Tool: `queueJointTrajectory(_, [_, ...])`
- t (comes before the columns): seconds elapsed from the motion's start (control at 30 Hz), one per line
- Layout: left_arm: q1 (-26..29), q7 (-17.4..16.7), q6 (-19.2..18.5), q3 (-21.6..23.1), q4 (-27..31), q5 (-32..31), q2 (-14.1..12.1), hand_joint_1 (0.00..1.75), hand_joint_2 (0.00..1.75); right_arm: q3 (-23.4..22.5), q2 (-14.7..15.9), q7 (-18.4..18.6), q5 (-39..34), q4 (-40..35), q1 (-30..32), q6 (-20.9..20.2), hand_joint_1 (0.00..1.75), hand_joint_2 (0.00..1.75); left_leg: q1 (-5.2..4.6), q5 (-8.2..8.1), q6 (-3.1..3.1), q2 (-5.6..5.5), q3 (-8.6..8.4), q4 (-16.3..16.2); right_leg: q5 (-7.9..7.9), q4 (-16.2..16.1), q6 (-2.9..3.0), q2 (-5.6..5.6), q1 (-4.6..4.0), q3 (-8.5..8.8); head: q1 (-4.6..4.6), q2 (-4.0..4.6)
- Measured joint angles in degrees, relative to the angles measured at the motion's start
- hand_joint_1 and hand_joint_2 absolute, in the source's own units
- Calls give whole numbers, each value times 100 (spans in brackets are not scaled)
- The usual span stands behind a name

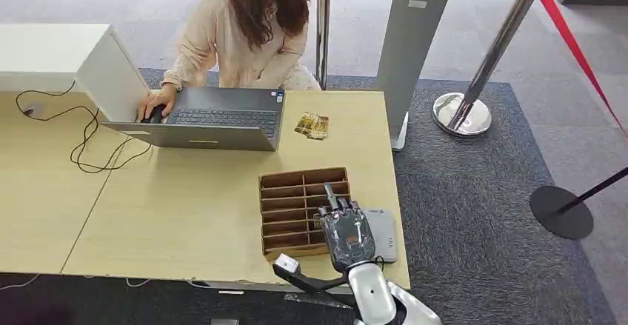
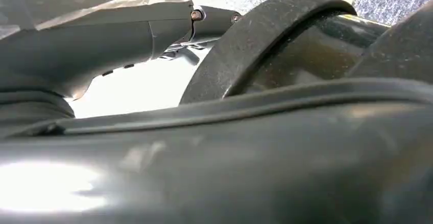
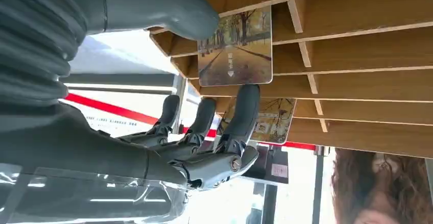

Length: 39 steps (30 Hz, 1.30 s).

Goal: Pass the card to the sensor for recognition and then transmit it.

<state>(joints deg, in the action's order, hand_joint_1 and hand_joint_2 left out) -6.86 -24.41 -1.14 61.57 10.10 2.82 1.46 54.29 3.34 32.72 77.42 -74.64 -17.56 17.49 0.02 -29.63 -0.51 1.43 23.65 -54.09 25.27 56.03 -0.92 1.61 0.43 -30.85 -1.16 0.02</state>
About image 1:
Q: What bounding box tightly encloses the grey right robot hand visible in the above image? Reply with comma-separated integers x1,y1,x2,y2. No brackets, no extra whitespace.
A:
318,183,377,272

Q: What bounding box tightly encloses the grey flat card reader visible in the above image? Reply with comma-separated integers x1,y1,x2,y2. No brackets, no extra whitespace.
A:
363,208,398,264

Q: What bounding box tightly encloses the wooden card box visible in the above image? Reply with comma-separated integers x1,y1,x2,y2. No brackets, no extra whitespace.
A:
258,167,353,262

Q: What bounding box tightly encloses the gold printed card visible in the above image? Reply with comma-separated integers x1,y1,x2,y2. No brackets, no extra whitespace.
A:
294,112,318,136
307,115,330,141

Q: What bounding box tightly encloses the dark grey rug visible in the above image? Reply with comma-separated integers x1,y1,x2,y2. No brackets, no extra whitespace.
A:
0,67,619,325

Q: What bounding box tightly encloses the chrome stanchion with round base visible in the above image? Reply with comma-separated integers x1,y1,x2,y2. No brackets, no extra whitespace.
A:
431,0,552,138

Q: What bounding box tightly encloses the grey laptop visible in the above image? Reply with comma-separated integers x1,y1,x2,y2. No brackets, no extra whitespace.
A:
101,86,286,153

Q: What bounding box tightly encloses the grey kiosk stand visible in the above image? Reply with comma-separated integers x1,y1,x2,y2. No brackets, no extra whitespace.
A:
375,0,478,153

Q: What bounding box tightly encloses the black stanchion with round base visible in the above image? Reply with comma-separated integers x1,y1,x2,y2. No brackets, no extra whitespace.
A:
529,165,628,241

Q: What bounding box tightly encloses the black computer mouse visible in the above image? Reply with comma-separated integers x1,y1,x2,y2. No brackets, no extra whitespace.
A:
145,104,168,124

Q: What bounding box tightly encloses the person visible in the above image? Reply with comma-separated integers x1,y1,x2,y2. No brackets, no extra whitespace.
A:
136,0,323,123

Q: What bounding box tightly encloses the person's hand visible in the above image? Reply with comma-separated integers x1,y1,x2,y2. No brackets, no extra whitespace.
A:
136,83,178,123

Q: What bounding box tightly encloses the red barrier belt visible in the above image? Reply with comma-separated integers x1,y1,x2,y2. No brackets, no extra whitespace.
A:
533,0,628,135

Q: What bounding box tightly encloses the white cabinet box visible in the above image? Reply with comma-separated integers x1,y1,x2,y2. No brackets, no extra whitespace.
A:
0,23,150,123

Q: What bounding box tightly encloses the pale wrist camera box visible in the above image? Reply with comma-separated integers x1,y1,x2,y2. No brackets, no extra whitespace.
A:
273,254,301,278

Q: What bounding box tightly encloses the chrome stanchion post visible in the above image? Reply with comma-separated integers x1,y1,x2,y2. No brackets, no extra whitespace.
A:
313,0,333,91

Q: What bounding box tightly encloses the black cable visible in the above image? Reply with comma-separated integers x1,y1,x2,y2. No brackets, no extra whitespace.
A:
14,79,153,175

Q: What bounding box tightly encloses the white cable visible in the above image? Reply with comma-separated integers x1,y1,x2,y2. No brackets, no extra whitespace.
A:
0,272,41,292

